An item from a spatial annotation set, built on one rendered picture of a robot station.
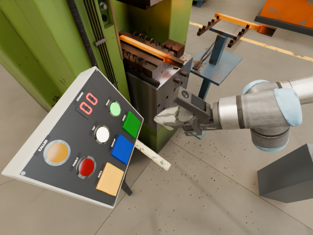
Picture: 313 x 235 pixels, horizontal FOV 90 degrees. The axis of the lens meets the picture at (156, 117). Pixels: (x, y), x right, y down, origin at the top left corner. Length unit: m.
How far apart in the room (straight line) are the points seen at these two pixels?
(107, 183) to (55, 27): 0.51
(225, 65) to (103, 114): 1.06
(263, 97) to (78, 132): 0.46
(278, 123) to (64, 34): 0.67
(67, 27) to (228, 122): 0.58
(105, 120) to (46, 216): 1.34
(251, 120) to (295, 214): 1.51
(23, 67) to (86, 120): 0.73
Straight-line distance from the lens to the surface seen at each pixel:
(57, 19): 0.65
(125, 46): 1.03
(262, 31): 1.31
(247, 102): 0.43
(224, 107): 0.43
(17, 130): 2.34
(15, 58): 1.12
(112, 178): 0.52
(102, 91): 0.52
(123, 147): 0.54
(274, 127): 0.46
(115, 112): 0.53
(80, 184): 0.47
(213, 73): 1.24
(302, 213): 1.92
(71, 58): 0.69
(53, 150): 0.42
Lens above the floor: 1.50
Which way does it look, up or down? 55 degrees down
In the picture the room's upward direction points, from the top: straight up
